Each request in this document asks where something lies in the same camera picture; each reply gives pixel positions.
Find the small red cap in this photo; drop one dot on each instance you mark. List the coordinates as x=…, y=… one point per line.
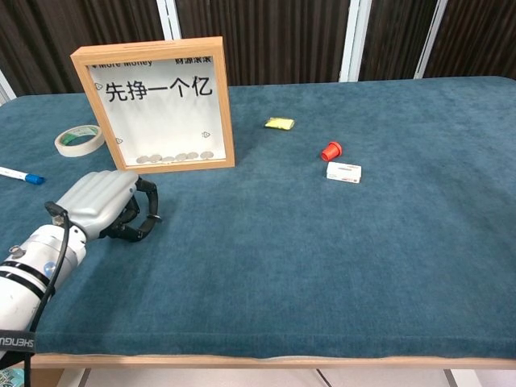
x=330, y=152

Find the white partition post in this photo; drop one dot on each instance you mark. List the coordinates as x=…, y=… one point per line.
x=6, y=86
x=431, y=40
x=167, y=20
x=354, y=40

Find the white marker blue cap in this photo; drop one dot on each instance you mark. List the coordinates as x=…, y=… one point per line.
x=16, y=174

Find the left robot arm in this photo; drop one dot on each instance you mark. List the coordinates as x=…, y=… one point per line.
x=24, y=290

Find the wooden coin box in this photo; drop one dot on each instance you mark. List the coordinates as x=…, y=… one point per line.
x=161, y=121

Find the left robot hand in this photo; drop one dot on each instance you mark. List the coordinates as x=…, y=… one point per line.
x=101, y=197

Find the small white box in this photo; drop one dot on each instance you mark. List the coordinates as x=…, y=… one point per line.
x=342, y=173

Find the beige masking tape roll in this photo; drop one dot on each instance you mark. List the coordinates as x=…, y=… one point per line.
x=76, y=152

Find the blue table cloth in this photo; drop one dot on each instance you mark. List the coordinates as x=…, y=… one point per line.
x=302, y=262

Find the small yellow packet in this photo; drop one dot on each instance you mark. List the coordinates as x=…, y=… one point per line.
x=279, y=123

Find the teal plastic bag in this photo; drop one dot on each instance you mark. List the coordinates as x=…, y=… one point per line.
x=9, y=378

